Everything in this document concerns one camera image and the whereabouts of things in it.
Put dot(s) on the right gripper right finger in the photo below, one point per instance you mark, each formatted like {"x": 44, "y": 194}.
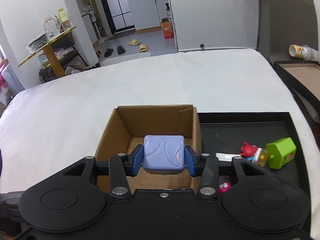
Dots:
{"x": 205, "y": 166}

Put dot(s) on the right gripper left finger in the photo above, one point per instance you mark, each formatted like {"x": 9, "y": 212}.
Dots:
{"x": 122, "y": 166}

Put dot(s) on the magenta dinosaur figurine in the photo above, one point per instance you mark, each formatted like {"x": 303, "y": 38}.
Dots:
{"x": 224, "y": 187}

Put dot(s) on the purple cube toy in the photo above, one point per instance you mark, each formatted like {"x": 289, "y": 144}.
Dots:
{"x": 164, "y": 154}

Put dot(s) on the red crab figurine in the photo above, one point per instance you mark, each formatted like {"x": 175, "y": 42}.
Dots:
{"x": 254, "y": 154}

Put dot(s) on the green house toy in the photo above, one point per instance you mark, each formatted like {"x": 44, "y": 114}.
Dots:
{"x": 280, "y": 152}

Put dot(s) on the white charger adapter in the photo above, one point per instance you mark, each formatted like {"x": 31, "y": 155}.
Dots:
{"x": 227, "y": 157}

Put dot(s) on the black tray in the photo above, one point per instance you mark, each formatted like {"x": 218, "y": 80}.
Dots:
{"x": 227, "y": 132}

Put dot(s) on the brown cardboard box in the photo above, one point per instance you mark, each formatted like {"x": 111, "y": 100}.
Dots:
{"x": 127, "y": 127}

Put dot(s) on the yellow round side table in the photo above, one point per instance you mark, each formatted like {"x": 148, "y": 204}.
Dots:
{"x": 48, "y": 51}

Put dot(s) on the black slipper left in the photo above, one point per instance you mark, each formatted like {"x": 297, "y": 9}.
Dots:
{"x": 108, "y": 52}

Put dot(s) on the black slipper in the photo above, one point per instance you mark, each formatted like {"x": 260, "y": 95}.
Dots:
{"x": 120, "y": 50}
{"x": 108, "y": 52}

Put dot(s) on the black slipper right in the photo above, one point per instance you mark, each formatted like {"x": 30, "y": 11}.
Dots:
{"x": 120, "y": 50}

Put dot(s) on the yellow slipper right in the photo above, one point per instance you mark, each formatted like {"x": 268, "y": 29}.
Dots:
{"x": 143, "y": 48}

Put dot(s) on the yellow slipper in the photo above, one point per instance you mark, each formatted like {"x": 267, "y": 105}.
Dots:
{"x": 133, "y": 42}
{"x": 143, "y": 48}

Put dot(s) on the yellow slipper left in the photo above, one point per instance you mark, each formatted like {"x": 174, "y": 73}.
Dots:
{"x": 133, "y": 42}

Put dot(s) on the black framed corkboard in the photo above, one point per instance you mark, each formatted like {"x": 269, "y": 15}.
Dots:
{"x": 302, "y": 80}

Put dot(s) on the orange carton box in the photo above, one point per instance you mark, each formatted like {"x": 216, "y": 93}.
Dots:
{"x": 167, "y": 29}

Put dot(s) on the pink plush toy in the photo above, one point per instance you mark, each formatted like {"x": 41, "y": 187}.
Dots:
{"x": 5, "y": 92}

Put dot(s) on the stack of plates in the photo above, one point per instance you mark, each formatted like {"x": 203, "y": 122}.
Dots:
{"x": 36, "y": 43}

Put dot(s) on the stacked paper cups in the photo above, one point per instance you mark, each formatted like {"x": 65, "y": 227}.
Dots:
{"x": 304, "y": 52}

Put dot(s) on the white kitchen cabinet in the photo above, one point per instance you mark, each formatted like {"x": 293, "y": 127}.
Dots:
{"x": 147, "y": 14}

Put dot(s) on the clear glass jar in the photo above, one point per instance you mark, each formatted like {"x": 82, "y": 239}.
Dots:
{"x": 51, "y": 27}

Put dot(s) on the white standing fan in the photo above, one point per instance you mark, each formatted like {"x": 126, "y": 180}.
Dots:
{"x": 99, "y": 28}

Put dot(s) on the yellow drink bottle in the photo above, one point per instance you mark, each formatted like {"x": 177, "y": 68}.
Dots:
{"x": 62, "y": 15}

